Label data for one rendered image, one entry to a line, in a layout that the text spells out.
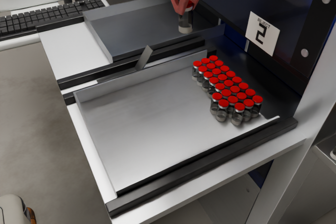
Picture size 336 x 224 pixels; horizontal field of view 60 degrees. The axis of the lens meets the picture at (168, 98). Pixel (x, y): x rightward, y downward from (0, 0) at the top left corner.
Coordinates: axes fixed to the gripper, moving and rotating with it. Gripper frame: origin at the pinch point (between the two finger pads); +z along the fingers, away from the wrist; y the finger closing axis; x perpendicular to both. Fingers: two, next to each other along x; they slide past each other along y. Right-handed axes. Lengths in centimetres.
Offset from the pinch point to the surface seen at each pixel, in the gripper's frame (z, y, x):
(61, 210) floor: 114, -26, 51
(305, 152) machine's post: 29.7, 15.4, -21.1
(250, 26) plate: 12.5, 21.1, 1.1
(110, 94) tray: 26.1, -6.0, 16.9
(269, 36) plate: 11.8, 19.8, -4.3
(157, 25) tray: 26.7, 22.1, 32.7
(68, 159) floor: 115, -9, 74
